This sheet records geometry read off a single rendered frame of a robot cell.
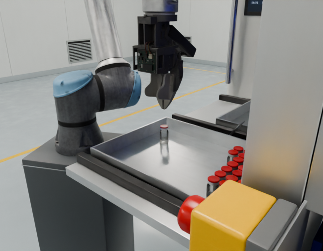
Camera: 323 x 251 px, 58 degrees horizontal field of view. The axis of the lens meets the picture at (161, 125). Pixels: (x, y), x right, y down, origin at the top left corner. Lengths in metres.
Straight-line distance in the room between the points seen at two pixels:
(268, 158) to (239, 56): 1.10
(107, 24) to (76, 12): 5.48
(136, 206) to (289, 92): 0.33
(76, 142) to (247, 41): 0.86
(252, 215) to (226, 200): 0.03
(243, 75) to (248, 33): 0.19
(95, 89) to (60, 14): 5.40
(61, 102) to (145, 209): 0.47
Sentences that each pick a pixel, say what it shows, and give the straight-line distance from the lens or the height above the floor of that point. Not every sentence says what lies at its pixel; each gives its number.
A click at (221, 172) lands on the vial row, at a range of 0.53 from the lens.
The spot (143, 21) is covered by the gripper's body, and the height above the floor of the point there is 1.17.
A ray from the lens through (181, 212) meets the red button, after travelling 0.31.
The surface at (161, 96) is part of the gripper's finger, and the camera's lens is 0.65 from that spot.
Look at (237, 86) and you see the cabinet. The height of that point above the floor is 0.86.
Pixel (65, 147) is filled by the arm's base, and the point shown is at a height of 0.82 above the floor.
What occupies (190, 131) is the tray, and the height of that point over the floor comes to 0.89.
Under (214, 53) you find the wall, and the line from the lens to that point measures 6.80.
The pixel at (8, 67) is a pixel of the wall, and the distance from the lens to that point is 5.80.
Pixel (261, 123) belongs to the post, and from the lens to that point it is 0.30.
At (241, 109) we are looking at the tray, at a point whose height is 0.90.
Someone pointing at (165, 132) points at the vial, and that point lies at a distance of 0.71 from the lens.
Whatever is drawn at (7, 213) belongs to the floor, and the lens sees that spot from 2.14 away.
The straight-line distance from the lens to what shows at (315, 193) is 0.31.
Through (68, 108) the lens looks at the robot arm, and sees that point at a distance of 0.87.
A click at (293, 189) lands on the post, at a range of 0.32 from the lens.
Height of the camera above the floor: 1.20
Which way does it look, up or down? 22 degrees down
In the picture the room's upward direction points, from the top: straight up
